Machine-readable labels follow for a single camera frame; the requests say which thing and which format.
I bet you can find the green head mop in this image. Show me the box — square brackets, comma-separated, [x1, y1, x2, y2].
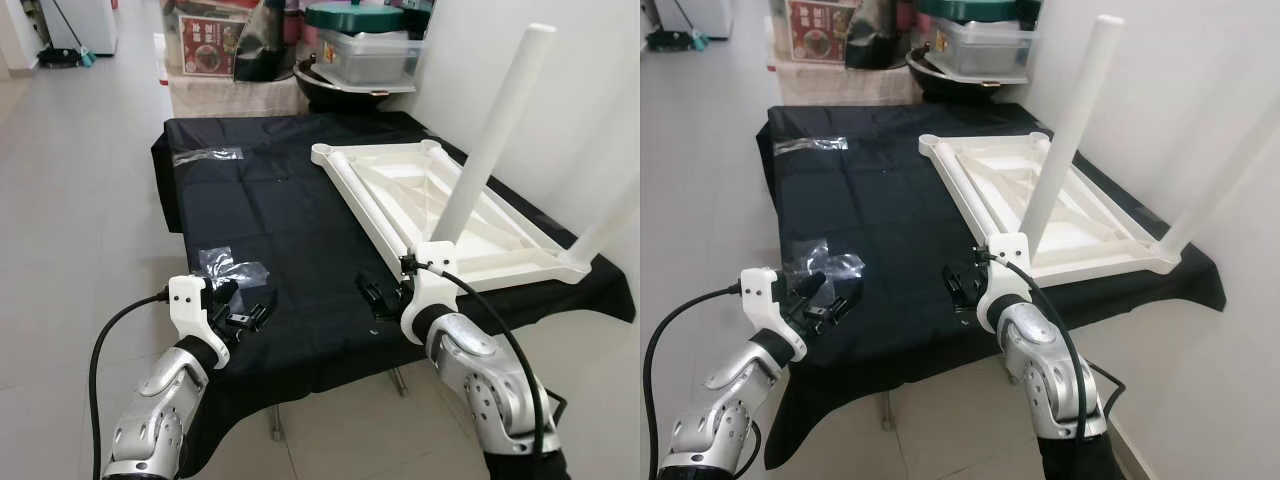
[35, 0, 96, 69]
[645, 0, 706, 51]

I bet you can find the black wok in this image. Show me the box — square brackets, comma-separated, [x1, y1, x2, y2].
[905, 48, 1026, 104]
[295, 58, 416, 113]

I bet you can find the wide clear tape patch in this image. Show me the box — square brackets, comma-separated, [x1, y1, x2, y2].
[785, 238, 866, 286]
[192, 245, 271, 293]

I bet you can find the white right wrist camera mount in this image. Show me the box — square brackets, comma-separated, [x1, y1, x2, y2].
[398, 240, 463, 346]
[975, 232, 1033, 336]

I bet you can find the black tablecloth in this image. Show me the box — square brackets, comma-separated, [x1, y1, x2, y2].
[755, 102, 1228, 471]
[152, 110, 637, 476]

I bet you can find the white plastic table top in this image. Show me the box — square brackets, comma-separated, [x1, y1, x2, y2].
[918, 130, 1183, 289]
[310, 138, 596, 289]

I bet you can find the white refrigerator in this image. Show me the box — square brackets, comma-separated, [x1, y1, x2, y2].
[650, 0, 733, 39]
[40, 0, 119, 56]

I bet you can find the clear plastic storage box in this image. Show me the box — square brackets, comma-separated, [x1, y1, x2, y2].
[930, 18, 1039, 79]
[318, 30, 426, 89]

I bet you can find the beige cardboard box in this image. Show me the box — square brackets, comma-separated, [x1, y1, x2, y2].
[168, 75, 311, 119]
[778, 62, 916, 106]

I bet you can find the metal folding table frame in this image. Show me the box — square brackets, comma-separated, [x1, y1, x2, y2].
[268, 363, 411, 443]
[876, 358, 1023, 433]

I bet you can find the long clear tape strip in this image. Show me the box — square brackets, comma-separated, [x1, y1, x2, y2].
[772, 135, 851, 156]
[170, 146, 246, 168]

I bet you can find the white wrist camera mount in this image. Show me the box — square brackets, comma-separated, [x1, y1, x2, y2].
[398, 240, 463, 346]
[975, 232, 1033, 336]
[738, 267, 807, 363]
[167, 274, 233, 371]

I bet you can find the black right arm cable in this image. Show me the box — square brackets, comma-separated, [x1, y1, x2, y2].
[985, 250, 1131, 441]
[405, 258, 569, 456]

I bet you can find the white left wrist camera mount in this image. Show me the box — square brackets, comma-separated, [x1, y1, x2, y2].
[738, 267, 807, 363]
[167, 274, 233, 371]

